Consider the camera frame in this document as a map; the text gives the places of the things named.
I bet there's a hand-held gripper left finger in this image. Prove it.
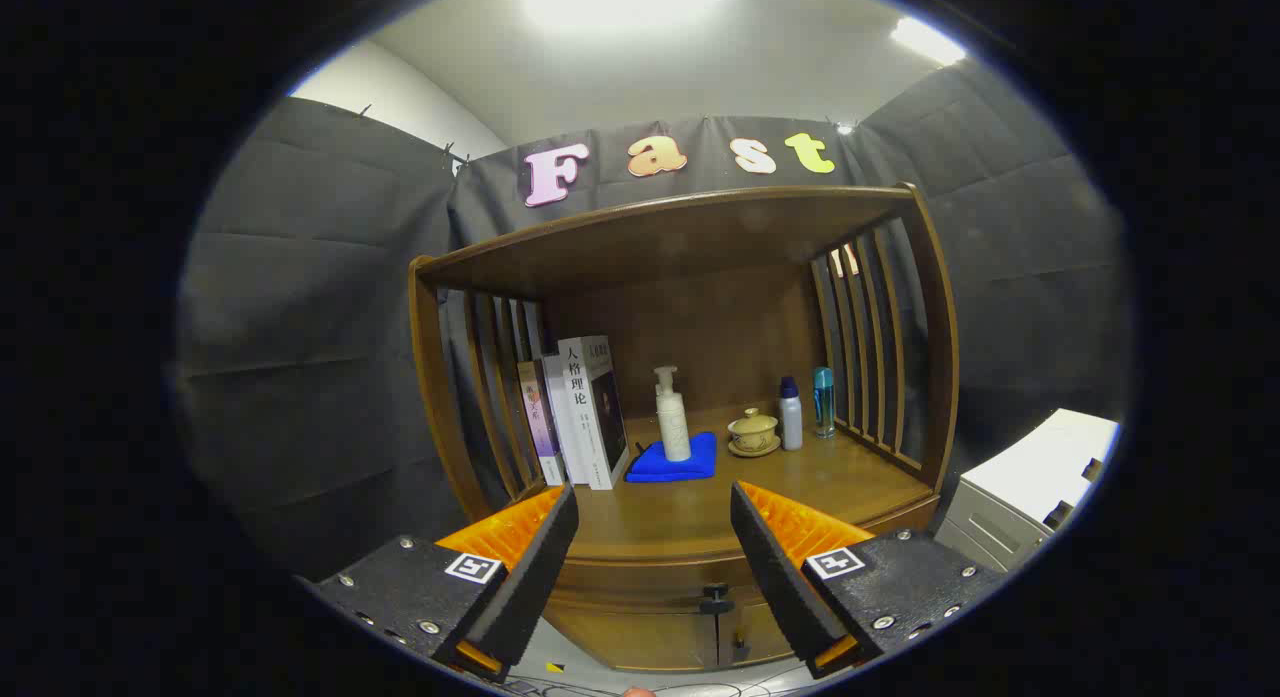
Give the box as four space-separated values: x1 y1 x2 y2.
297 483 580 684

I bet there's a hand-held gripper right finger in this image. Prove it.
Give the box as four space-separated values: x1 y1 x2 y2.
730 480 1005 679

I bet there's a wooden drawer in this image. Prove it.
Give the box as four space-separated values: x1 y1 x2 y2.
555 557 791 618

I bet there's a wooden countertop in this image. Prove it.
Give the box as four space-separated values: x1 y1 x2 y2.
520 402 936 568

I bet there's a white plastic drawer unit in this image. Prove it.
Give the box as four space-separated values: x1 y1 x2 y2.
932 408 1121 575

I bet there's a brown wooden cabinet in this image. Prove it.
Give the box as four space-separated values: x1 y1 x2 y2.
408 182 961 673

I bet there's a beige lidded teacup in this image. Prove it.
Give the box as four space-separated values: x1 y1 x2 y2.
727 407 782 459

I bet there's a blue folded cloth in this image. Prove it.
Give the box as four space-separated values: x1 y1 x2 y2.
625 432 719 484

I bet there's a purple book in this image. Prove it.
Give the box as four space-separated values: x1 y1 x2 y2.
517 360 567 486

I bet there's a white bottle with blue cap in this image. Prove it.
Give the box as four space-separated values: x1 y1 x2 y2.
778 376 804 451

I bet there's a thin white book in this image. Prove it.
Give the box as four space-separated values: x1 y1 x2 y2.
540 355 591 485

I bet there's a thick white book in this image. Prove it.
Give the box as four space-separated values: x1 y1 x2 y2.
557 335 631 491

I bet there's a white pump bottle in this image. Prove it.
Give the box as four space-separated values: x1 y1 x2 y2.
654 366 693 463

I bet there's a small ceiling light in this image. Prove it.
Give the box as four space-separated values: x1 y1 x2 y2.
890 17 969 68

